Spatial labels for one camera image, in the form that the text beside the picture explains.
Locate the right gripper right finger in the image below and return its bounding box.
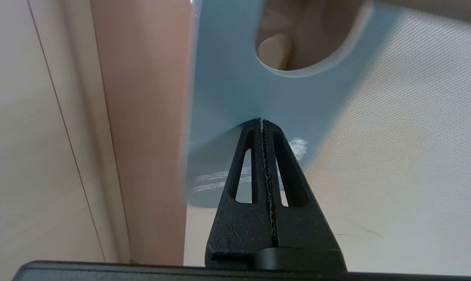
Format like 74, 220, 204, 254
262, 119, 347, 272

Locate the beige keyhole cover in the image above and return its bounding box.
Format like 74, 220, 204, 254
256, 33, 294, 71

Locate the white and blue door hanger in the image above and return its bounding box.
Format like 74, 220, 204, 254
184, 0, 404, 210

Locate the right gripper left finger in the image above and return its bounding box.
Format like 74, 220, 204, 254
204, 118, 278, 270

